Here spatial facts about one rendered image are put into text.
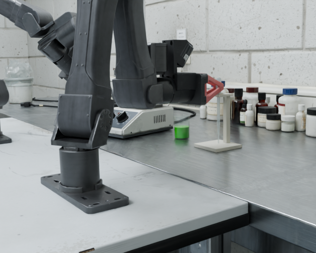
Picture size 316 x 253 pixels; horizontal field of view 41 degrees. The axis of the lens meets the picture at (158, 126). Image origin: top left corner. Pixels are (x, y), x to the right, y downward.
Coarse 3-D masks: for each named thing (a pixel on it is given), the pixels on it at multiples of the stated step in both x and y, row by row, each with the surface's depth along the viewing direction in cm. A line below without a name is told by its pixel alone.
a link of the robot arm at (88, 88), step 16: (80, 0) 69; (96, 0) 67; (112, 0) 69; (80, 16) 68; (96, 16) 67; (112, 16) 70; (80, 32) 68; (96, 32) 67; (112, 32) 71; (80, 48) 68; (96, 48) 67; (80, 64) 67; (96, 64) 67; (80, 80) 67; (96, 80) 67; (64, 96) 68; (80, 96) 66; (96, 96) 66; (64, 112) 68; (80, 112) 66; (96, 112) 67; (112, 112) 70; (64, 128) 68; (80, 128) 66
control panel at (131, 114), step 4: (116, 112) 122; (120, 112) 120; (128, 112) 119; (132, 112) 118; (136, 112) 117; (128, 116) 117; (132, 116) 116; (116, 120) 117; (128, 120) 115; (112, 124) 116; (116, 124) 116; (120, 124) 115; (124, 124) 114; (120, 128) 113
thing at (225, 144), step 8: (216, 96) 98; (224, 96) 101; (224, 104) 101; (224, 112) 101; (224, 120) 101; (224, 128) 102; (224, 136) 102; (200, 144) 101; (208, 144) 101; (216, 144) 101; (224, 144) 100; (232, 144) 100; (240, 144) 100; (216, 152) 96
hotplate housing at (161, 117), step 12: (120, 108) 123; (132, 108) 122; (156, 108) 121; (168, 108) 123; (132, 120) 115; (144, 120) 117; (156, 120) 121; (168, 120) 124; (120, 132) 113; (132, 132) 115; (144, 132) 118
